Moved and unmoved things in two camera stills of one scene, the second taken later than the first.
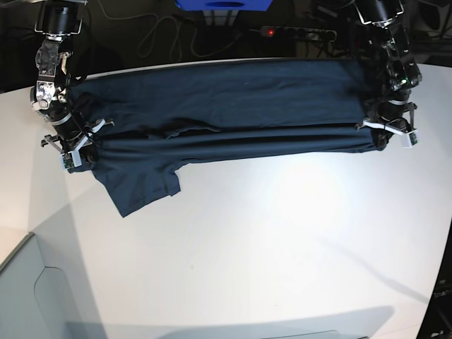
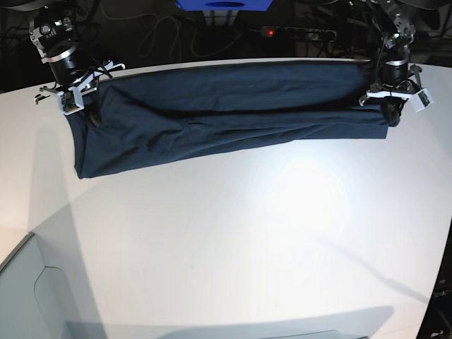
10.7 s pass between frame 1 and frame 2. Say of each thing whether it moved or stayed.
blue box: stayed
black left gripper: moved
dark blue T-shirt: moved
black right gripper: moved
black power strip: stayed
